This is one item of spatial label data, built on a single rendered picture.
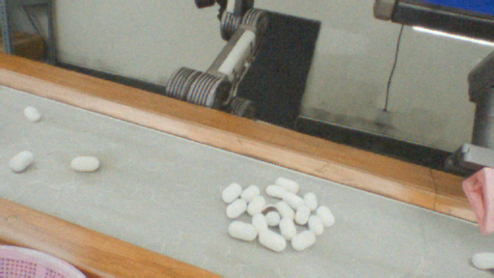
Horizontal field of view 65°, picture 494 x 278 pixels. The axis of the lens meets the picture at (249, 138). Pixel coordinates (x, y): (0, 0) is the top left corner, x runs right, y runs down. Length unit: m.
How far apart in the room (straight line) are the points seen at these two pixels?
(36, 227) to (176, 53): 2.31
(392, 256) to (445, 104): 2.19
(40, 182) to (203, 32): 2.13
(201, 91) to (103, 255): 0.52
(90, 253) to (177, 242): 0.11
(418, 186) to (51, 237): 0.56
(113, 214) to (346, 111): 2.23
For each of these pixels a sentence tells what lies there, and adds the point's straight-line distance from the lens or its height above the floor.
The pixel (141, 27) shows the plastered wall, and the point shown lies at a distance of 2.80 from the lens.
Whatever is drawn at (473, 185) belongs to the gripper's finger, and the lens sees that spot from 0.61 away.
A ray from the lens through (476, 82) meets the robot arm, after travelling 0.69.
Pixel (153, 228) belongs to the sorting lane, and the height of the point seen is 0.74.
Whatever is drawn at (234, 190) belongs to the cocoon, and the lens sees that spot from 0.57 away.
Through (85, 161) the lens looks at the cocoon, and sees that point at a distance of 0.61.
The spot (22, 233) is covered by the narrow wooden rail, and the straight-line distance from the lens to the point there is 0.49.
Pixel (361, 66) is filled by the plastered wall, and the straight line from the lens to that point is 2.56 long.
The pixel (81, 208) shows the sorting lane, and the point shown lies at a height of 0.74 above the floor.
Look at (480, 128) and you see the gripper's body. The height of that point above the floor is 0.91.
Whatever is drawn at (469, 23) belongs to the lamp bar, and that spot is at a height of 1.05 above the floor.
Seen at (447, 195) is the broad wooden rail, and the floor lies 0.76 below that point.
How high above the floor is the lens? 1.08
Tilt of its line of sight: 26 degrees down
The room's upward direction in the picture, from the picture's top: 11 degrees clockwise
